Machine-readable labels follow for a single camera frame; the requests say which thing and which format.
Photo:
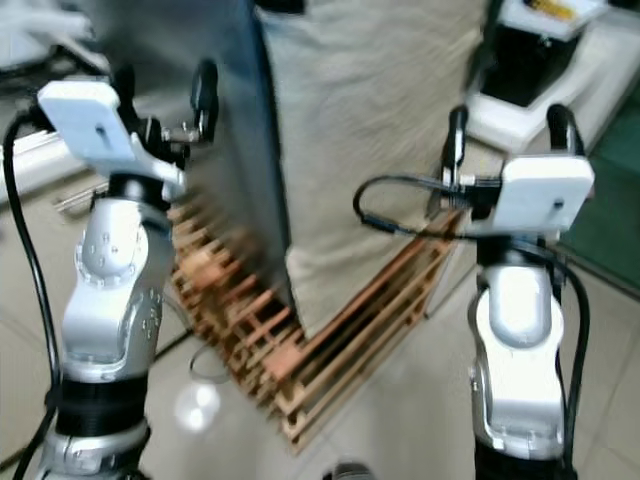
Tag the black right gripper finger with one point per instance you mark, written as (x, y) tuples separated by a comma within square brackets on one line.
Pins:
[(565, 130), (458, 145)]

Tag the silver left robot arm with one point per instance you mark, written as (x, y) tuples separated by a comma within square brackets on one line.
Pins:
[(110, 290)]

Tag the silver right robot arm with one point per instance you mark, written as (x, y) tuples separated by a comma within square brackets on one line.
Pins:
[(515, 320)]

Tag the dark grey fridge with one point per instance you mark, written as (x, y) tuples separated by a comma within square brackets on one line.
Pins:
[(250, 180)]

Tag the black gas stove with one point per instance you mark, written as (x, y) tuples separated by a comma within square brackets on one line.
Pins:
[(50, 95)]

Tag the black box appliance white lid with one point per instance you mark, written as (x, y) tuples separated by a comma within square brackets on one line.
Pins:
[(520, 65)]

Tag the glass sliding door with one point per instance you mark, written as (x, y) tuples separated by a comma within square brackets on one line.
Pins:
[(610, 220)]

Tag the brown wooden slat rack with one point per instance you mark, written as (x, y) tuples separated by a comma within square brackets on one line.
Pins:
[(310, 370)]

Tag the dark robot foot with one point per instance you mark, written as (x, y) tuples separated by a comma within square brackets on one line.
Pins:
[(350, 473)]

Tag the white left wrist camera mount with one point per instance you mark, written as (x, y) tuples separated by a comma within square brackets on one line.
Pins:
[(95, 125)]

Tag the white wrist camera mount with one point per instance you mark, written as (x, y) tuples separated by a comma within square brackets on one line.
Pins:
[(95, 125), (545, 195)]

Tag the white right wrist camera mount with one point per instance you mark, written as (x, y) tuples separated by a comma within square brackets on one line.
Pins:
[(545, 195)]

